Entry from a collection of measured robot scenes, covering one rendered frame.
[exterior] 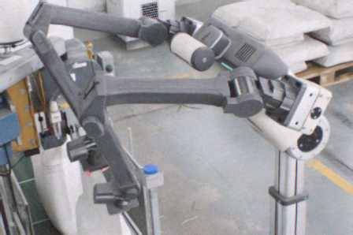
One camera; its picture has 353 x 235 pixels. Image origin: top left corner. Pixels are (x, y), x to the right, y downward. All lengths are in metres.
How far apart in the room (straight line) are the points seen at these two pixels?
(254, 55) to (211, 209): 2.14
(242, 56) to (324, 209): 2.16
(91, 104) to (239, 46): 0.53
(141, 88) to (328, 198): 2.56
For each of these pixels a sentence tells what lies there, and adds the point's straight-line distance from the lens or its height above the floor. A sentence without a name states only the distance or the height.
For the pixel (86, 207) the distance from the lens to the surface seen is 2.40.
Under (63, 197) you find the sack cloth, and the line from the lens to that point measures 2.89.
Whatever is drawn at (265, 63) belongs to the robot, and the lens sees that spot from 1.70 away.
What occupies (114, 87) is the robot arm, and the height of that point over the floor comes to 1.59.
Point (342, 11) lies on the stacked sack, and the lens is 5.32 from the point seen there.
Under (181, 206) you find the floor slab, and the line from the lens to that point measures 3.78.
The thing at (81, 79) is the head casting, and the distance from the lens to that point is 2.37.
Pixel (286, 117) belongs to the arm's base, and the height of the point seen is 1.45.
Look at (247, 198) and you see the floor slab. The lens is 3.84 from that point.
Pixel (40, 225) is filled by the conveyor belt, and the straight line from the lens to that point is 3.12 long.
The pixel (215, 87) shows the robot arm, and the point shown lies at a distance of 1.50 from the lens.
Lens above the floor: 2.16
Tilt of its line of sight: 29 degrees down
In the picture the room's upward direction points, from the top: 6 degrees counter-clockwise
